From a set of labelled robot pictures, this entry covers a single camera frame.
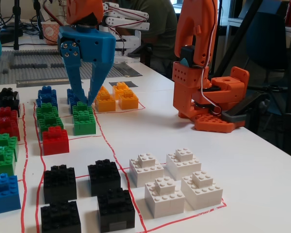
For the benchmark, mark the slanted black pole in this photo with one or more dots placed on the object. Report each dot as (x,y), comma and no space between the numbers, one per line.
(240,31)

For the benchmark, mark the blue lego block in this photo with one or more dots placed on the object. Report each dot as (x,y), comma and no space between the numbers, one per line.
(47,92)
(4,199)
(47,102)
(70,105)
(69,93)

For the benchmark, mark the yellow lego block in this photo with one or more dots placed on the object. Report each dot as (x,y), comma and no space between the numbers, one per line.
(105,105)
(128,102)
(104,89)
(120,88)

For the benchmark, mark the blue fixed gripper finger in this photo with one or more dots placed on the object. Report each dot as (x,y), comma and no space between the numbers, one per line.
(100,75)

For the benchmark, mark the dark blue chair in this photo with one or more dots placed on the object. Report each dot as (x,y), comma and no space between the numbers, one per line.
(266,41)

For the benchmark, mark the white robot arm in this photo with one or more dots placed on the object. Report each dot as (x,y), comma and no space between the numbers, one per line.
(133,24)

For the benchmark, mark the black box device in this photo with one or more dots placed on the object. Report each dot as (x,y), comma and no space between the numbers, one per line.
(7,36)

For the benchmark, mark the red object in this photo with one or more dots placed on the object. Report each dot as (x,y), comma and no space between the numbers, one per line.
(290,12)

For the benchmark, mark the black lego block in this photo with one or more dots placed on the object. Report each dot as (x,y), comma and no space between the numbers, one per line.
(60,221)
(9,106)
(116,213)
(104,179)
(60,187)
(6,93)

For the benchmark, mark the black stand pole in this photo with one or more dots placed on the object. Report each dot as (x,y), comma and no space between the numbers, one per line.
(16,24)
(40,29)

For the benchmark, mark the paper cup with pink print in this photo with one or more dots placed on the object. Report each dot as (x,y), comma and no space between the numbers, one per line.
(49,32)

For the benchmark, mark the red lego block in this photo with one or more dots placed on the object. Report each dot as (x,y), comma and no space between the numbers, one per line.
(4,112)
(55,143)
(7,128)

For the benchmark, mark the person in green shirt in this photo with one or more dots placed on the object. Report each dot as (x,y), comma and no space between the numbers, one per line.
(160,29)

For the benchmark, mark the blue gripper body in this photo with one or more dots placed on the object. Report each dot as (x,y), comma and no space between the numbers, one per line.
(93,42)

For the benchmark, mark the silver duct tape strip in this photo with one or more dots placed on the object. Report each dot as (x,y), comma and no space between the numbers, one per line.
(43,83)
(128,70)

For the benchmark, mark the green lego block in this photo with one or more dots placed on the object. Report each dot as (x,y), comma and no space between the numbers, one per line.
(85,127)
(51,122)
(4,143)
(2,165)
(82,109)
(47,111)

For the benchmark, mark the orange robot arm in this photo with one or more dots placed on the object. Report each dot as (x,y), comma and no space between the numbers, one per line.
(184,97)

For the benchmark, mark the white lego block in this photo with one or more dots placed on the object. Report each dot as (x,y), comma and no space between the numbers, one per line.
(165,201)
(203,194)
(184,167)
(145,173)

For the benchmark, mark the grey black table clamp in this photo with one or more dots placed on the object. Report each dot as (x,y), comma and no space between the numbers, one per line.
(232,116)

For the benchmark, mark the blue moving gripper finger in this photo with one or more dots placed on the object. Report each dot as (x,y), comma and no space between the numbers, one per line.
(74,68)

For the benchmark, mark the red tape lines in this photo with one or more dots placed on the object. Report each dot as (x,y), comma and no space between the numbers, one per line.
(82,175)

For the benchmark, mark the grey lego baseplate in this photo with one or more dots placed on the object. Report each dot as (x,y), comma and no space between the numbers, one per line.
(38,72)

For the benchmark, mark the small grey lego brick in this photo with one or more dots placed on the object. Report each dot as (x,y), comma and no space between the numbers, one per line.
(5,71)

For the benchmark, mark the long grey brick wall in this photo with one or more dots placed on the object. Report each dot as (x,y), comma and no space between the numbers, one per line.
(38,54)

